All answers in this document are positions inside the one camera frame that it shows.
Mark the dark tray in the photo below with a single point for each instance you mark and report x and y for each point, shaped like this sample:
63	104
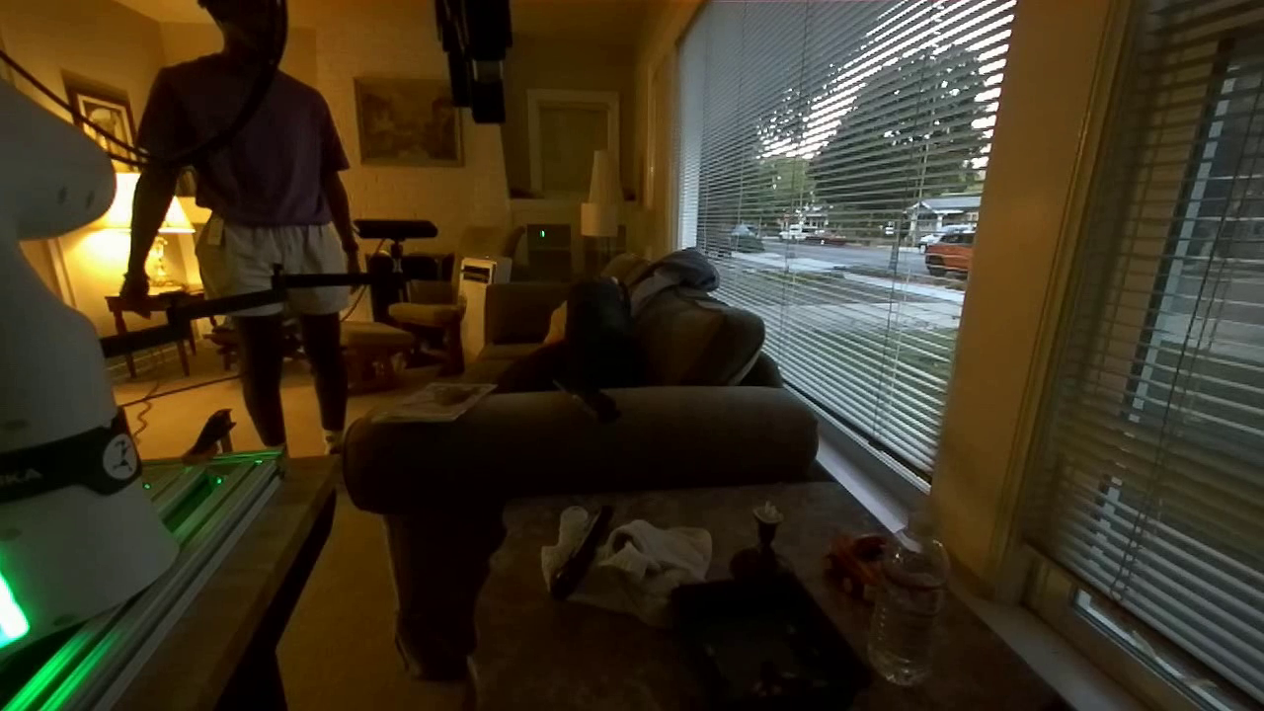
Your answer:
763	645

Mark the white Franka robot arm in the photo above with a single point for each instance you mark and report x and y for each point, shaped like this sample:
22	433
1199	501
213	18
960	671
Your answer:
52	499

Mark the dark couch cushion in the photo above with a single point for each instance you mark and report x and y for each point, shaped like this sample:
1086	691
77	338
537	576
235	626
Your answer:
604	330

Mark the small framed picture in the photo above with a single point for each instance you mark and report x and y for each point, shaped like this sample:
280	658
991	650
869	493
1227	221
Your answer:
100	110

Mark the small dark figurine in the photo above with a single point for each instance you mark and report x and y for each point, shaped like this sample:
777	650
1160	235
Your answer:
759	553

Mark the red car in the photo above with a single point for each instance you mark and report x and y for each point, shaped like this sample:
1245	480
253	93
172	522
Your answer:
948	254

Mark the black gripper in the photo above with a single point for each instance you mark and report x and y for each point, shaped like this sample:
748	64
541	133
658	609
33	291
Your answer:
474	39

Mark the narrow window blind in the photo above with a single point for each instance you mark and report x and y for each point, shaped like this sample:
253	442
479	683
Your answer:
1160	395

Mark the large framed picture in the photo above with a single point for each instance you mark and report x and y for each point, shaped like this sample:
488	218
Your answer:
408	121

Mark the wide window blind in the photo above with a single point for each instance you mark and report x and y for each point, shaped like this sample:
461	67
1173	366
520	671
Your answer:
841	260

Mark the background armchair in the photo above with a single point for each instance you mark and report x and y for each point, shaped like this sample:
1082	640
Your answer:
416	338

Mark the stone top side table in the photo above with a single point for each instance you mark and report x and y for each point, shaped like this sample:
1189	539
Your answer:
554	645

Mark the black tripod bar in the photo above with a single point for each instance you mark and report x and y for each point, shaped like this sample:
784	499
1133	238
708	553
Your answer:
263	302

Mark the clear glass jar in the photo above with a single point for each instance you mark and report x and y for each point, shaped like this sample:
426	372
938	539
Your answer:
910	617

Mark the person in shorts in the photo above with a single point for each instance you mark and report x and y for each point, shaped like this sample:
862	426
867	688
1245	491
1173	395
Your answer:
263	160

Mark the black camera on tripod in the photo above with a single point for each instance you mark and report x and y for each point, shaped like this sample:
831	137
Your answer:
397	231

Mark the brown fabric couch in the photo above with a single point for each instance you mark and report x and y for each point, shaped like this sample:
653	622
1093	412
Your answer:
594	439

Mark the glowing table lamp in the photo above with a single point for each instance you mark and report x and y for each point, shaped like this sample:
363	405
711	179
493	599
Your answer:
118	238

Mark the black remote with buttons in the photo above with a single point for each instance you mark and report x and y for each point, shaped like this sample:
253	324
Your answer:
576	553

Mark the small red orange item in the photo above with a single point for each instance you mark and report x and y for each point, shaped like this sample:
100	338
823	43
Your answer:
853	557

